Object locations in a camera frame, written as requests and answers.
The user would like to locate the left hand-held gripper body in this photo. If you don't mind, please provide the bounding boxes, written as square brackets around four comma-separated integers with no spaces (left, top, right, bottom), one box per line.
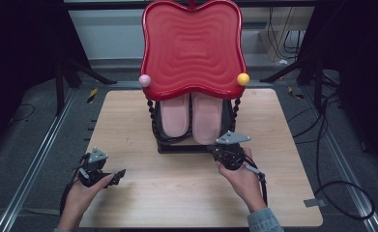
[75,147,114,189]

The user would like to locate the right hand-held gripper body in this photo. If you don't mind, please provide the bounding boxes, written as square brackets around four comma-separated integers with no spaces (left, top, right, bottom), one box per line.
[208,130,252,171]

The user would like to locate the pink slipper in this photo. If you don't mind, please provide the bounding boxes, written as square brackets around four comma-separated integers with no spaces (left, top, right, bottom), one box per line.
[160,93,191,139]
[190,92,224,146]

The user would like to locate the red-topped black shoe rack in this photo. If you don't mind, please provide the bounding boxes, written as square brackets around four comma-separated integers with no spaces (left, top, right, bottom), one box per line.
[138,0,251,155]

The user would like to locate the person's left hand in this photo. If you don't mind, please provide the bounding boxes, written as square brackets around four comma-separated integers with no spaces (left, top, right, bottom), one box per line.
[59,173,116,224]

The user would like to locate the person's right hand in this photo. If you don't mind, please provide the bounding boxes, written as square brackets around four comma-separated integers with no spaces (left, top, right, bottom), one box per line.
[216,147,269,215]

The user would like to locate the yellow-black tape strip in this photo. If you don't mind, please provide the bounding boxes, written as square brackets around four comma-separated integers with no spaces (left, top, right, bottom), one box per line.
[86,87,100,104]
[287,85,305,100]

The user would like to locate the black metal stand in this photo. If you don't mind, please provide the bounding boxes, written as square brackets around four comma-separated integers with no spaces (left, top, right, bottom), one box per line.
[259,47,340,114]
[53,54,119,118]

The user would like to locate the grey tape piece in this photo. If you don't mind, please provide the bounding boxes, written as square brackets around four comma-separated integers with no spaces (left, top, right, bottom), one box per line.
[303,197,327,209]

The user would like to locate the wooden cabinet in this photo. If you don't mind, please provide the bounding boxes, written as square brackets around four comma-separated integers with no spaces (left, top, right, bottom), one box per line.
[259,6,307,63]

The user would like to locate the left hand-held gripper cable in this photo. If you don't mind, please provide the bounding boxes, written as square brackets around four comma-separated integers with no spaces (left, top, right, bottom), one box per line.
[58,154,91,217]

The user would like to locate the hand-held gripper cable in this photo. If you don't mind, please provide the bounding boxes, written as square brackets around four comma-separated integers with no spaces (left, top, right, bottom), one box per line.
[58,154,91,217]
[241,154,270,207]

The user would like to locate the right hand-held gripper cable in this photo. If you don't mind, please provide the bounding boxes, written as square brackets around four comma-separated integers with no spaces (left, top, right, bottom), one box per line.
[241,154,270,207]

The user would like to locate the metal floor rail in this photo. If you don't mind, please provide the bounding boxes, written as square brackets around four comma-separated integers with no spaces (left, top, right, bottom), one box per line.
[0,87,78,232]
[301,86,378,232]

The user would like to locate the thin black floor cable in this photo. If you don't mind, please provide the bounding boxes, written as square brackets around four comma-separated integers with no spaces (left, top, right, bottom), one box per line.
[6,102,37,128]

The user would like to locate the long black floor cable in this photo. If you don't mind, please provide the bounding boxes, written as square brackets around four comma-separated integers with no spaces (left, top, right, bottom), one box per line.
[313,91,377,222]

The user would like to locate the hanging black cables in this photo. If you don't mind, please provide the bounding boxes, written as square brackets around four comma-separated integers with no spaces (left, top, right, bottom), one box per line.
[268,6,305,62]

